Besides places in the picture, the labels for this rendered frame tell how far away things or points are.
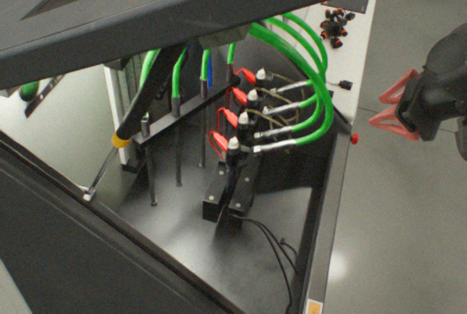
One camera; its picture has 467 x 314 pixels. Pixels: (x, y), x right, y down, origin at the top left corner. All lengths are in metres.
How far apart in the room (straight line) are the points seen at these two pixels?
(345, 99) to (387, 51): 2.02
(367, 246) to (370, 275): 0.14
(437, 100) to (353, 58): 0.85
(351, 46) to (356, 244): 1.02
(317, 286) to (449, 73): 0.58
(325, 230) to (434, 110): 0.49
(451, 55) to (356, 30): 1.05
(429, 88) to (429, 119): 0.05
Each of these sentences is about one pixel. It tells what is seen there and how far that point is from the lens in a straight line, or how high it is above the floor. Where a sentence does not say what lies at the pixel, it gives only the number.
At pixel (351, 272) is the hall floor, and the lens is 2.20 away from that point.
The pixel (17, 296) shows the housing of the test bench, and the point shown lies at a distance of 1.09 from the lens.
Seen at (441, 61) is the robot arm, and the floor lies 1.52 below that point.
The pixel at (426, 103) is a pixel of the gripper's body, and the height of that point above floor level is 1.43.
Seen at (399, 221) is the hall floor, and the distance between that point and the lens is 2.42.
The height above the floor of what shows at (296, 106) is 1.15.
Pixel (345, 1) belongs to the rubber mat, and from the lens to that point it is 1.81.
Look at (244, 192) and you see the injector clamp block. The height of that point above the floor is 0.98.
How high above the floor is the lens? 1.87
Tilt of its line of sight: 47 degrees down
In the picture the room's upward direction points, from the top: 5 degrees clockwise
